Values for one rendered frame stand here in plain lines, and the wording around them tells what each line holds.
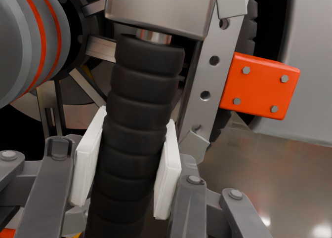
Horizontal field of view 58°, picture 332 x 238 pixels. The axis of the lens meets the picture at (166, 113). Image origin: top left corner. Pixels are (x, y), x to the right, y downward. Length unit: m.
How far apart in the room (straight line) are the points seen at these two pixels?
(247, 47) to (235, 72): 0.09
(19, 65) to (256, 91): 0.27
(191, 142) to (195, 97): 0.06
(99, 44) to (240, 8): 0.22
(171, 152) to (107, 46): 0.34
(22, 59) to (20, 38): 0.02
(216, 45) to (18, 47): 0.21
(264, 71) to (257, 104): 0.04
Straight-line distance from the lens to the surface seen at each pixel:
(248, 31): 0.47
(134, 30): 0.62
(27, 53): 0.29
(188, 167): 0.16
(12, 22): 0.28
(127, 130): 0.15
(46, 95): 0.51
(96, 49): 0.48
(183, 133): 0.39
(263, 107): 0.40
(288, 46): 0.57
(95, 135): 0.15
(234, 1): 0.37
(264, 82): 0.39
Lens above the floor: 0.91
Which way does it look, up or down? 17 degrees down
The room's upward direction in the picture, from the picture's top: 13 degrees clockwise
